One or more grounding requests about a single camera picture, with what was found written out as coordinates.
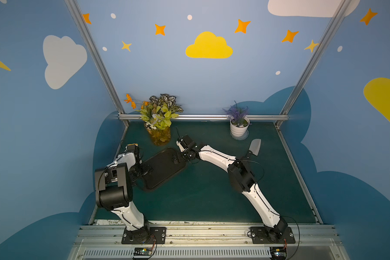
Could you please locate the cleaver knife black handle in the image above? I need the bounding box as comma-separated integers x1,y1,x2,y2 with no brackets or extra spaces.
244,139,261,159

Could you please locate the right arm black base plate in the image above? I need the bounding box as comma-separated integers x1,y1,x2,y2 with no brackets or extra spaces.
247,226,296,244

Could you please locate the lavender plant in white pot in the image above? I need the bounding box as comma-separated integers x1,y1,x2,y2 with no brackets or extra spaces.
223,102,250,140

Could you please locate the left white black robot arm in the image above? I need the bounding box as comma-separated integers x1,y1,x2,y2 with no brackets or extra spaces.
94,144,152,244

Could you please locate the aluminium front rail platform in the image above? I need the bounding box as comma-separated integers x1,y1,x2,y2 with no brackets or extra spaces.
68,221,349,260

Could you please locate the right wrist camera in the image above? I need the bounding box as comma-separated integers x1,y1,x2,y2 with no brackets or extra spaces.
176,135,197,152

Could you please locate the black cutting board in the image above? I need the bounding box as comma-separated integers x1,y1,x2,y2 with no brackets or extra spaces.
142,147,187,192

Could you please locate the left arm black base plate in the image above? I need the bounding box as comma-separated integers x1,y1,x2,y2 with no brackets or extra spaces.
121,227,167,245

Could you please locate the right small circuit board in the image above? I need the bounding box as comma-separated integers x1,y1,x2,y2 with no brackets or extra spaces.
270,247,287,260

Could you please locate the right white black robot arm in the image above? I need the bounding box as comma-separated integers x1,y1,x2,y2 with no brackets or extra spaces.
176,139,288,243

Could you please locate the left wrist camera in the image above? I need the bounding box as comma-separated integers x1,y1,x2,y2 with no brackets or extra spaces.
125,144,140,157

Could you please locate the small circuit board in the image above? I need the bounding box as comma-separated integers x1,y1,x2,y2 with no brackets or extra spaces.
133,248,152,258
270,247,287,260

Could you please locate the aluminium frame back rail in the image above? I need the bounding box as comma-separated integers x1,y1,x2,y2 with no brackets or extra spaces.
118,114,289,121

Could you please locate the green plant in amber vase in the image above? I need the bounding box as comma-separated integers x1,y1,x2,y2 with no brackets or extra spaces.
124,93,184,146

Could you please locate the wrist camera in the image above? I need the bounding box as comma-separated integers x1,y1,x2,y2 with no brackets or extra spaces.
176,135,197,152
125,144,140,157

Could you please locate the left small circuit board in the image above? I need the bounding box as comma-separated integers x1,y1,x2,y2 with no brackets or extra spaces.
133,248,152,258

